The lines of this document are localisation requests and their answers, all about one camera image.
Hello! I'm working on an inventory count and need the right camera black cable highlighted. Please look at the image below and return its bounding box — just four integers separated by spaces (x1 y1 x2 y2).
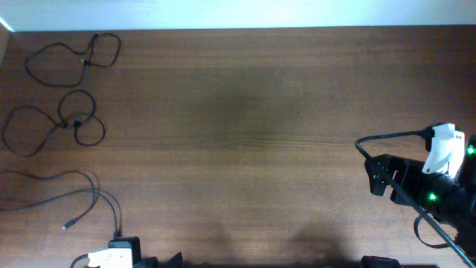
353 129 476 268

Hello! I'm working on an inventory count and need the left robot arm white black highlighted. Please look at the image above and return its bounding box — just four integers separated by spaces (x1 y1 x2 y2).
108 236 183 268

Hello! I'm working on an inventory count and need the separated black cable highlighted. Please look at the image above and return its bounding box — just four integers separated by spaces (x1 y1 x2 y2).
1 89 106 158
24 31 123 89

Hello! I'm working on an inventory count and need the left camera black cable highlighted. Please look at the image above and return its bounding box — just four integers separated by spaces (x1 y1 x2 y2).
68 254 90 268

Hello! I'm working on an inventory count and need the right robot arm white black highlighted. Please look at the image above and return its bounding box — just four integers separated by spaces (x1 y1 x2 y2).
355 126 475 267

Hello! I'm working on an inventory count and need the camera black cable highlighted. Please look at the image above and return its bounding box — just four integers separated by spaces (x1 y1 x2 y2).
353 129 476 268
68 254 90 268

